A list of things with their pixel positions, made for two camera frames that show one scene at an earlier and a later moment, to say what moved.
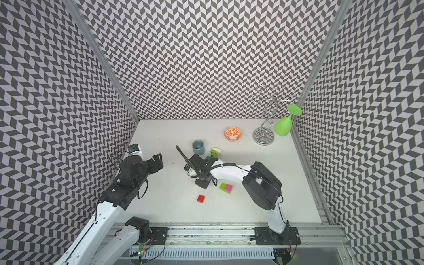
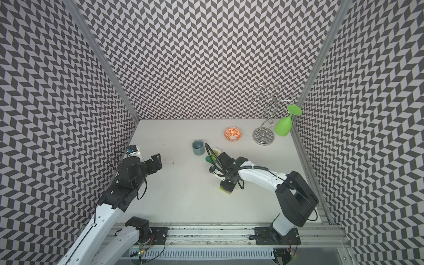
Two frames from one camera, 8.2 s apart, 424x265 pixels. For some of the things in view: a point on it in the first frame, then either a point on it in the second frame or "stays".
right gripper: (204, 185) -> (227, 187)
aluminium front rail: (329, 236) stays
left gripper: (158, 162) stays
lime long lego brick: (222, 187) stays
